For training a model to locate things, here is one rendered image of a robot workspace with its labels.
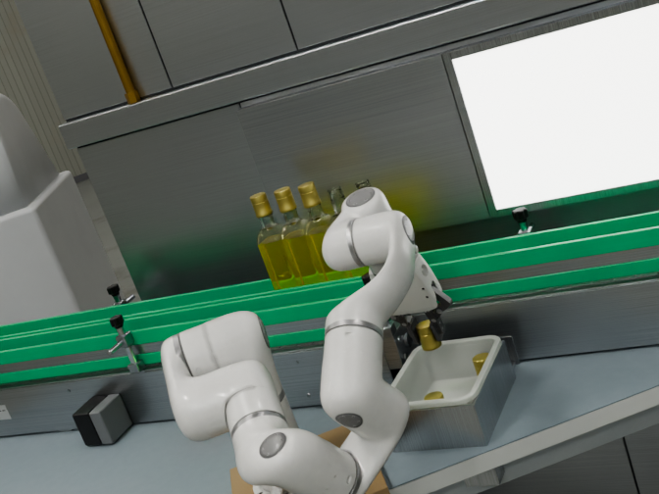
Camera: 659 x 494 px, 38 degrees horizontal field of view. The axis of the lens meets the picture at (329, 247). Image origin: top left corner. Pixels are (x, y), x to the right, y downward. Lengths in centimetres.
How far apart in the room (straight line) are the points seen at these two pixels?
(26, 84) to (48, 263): 771
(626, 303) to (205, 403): 76
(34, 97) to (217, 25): 954
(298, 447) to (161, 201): 109
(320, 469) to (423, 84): 85
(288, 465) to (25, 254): 276
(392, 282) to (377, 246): 8
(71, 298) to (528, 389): 253
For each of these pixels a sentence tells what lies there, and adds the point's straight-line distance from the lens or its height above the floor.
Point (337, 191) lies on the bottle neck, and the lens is 187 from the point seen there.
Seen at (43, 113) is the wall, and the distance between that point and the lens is 1156.
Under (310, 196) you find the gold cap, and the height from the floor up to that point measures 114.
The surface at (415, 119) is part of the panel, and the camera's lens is 191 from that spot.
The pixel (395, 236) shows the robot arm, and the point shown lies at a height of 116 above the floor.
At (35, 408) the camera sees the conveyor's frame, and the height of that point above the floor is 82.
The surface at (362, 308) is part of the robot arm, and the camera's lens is 137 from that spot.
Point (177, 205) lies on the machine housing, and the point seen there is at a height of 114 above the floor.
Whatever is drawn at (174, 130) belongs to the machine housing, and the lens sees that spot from 219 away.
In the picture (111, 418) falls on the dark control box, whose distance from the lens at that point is 216.
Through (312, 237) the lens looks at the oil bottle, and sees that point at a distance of 191.
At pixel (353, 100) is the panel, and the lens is 194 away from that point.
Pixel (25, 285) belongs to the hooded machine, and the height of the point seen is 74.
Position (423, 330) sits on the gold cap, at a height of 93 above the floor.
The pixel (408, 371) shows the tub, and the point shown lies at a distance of 176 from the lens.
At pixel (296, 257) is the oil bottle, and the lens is 195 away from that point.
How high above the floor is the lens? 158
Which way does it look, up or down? 17 degrees down
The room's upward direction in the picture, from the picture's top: 20 degrees counter-clockwise
